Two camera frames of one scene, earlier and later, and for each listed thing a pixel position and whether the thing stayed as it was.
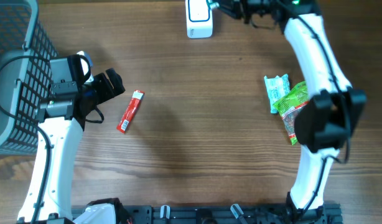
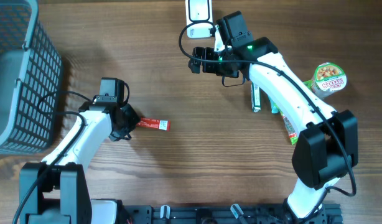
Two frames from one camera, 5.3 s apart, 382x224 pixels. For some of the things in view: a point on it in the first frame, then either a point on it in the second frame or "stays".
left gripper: (108, 93) → (134, 117)
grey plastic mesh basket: (21, 56) stays
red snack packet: (134, 102) → (164, 124)
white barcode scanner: (199, 18) stays
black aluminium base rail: (328, 213) stays
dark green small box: (213, 4) → (256, 98)
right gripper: (238, 8) → (208, 53)
